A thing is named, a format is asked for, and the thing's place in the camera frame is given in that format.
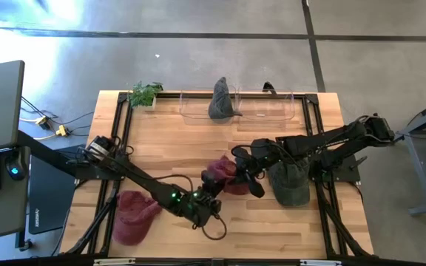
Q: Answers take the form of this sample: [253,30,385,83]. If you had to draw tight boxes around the black floor cable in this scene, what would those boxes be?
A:
[20,96,95,126]

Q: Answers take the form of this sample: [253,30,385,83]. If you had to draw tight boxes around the black aluminium table frame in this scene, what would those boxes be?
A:
[64,91,375,259]

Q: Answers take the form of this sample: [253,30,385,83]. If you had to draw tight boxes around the clear plastic bin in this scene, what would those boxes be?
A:
[178,90,238,121]
[237,90,296,122]

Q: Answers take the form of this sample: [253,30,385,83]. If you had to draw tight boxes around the dark grey baseball cap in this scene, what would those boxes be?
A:
[267,158,311,207]
[208,76,243,120]

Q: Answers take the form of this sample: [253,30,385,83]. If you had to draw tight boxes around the white bracket strip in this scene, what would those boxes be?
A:
[93,258,136,266]
[300,259,342,266]

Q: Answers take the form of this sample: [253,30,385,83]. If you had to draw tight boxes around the grey metal side table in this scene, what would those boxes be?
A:
[385,94,426,217]

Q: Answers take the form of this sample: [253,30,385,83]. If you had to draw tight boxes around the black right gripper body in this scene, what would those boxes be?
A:
[233,146,266,199]

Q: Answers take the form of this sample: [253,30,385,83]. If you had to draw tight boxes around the black computer mouse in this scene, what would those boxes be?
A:
[4,150,27,181]

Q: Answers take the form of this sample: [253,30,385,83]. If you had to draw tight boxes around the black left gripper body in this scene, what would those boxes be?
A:
[200,181,223,203]

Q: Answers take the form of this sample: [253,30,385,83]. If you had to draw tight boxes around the green plant in white pot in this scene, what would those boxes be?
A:
[128,81,164,111]

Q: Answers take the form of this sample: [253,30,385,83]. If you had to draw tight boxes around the maroon baseball cap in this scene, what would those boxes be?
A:
[206,154,251,196]
[112,190,163,247]

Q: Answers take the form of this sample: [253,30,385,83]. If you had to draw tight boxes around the grey operator desk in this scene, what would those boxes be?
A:
[0,146,31,244]

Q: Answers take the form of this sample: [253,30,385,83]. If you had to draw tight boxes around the black laptop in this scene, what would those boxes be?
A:
[27,154,77,236]

